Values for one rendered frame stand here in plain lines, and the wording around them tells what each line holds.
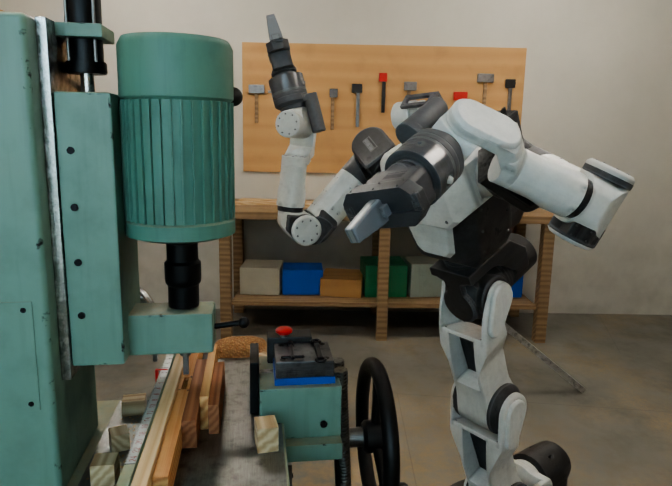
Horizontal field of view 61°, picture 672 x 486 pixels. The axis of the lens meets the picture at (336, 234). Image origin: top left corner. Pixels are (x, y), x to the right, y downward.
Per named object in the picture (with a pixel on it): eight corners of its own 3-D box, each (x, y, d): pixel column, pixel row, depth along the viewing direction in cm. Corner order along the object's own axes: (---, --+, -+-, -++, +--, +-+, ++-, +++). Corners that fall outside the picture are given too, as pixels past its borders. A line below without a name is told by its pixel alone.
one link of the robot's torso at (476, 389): (480, 397, 175) (465, 259, 159) (531, 421, 161) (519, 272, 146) (448, 423, 166) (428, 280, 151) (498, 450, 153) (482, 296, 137)
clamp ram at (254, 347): (294, 412, 95) (295, 361, 94) (250, 414, 94) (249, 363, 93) (291, 388, 104) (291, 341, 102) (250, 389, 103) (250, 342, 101)
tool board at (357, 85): (518, 176, 413) (528, 47, 397) (242, 171, 410) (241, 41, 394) (516, 175, 418) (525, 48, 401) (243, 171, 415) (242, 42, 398)
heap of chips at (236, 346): (270, 356, 119) (270, 344, 119) (209, 359, 118) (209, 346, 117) (269, 341, 128) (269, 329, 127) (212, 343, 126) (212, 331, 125)
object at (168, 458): (169, 505, 72) (168, 477, 71) (152, 506, 72) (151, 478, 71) (208, 332, 133) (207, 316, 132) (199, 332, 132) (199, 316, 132)
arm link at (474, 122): (420, 159, 84) (499, 195, 86) (452, 119, 76) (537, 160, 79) (427, 129, 87) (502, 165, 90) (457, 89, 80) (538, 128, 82)
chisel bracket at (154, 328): (213, 361, 96) (212, 313, 94) (127, 364, 94) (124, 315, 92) (216, 345, 103) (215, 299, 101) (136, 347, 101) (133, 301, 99)
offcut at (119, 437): (109, 444, 104) (108, 427, 103) (127, 440, 105) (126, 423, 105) (112, 454, 101) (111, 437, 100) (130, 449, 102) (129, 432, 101)
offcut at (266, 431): (278, 451, 85) (278, 426, 84) (257, 454, 84) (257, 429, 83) (274, 438, 88) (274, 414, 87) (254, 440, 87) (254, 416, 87)
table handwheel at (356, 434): (412, 400, 90) (374, 334, 118) (285, 406, 87) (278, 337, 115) (404, 560, 95) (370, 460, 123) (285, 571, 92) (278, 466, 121)
